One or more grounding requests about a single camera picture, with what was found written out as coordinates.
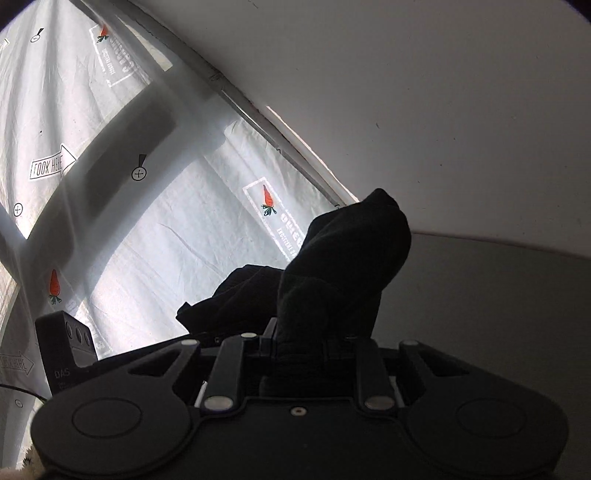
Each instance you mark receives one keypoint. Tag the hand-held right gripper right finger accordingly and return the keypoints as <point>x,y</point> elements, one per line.
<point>339,350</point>

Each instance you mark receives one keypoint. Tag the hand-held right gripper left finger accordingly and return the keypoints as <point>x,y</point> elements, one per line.
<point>269,339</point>

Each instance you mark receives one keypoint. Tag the black knit sweater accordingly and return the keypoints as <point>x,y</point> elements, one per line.
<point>341,267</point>

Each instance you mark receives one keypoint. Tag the cream fluffy cloth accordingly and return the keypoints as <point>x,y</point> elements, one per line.
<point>30,466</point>

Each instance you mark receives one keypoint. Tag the white printed curtain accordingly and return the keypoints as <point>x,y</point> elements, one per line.
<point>175,221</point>

